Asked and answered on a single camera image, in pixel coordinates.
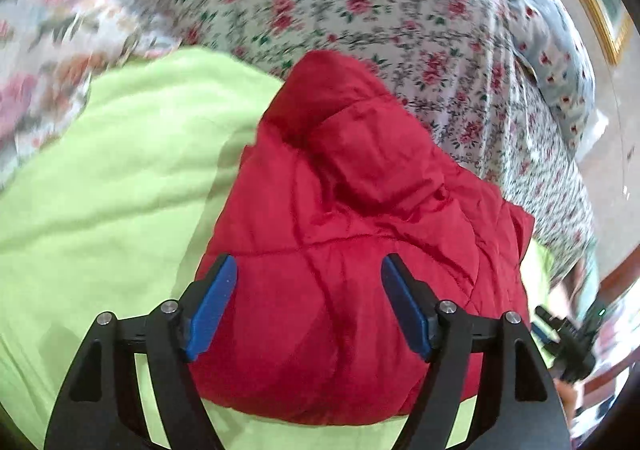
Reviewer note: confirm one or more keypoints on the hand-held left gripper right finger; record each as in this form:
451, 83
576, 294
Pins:
405, 311

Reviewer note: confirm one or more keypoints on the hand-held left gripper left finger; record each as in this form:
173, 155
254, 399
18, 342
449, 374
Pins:
210, 310

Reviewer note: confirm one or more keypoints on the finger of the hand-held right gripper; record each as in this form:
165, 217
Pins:
550, 325

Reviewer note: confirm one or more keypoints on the red quilted jacket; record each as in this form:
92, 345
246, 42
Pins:
325, 230

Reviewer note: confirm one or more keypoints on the brown wooden furniture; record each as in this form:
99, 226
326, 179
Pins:
617, 290

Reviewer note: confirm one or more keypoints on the light green blanket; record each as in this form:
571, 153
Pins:
125, 180

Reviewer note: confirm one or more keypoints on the blue floral pillow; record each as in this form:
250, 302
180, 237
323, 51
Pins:
555, 64

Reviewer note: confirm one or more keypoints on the pastel floral cloth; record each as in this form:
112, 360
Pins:
45, 79

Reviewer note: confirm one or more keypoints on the rose print white quilt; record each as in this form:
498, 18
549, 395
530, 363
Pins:
375, 4

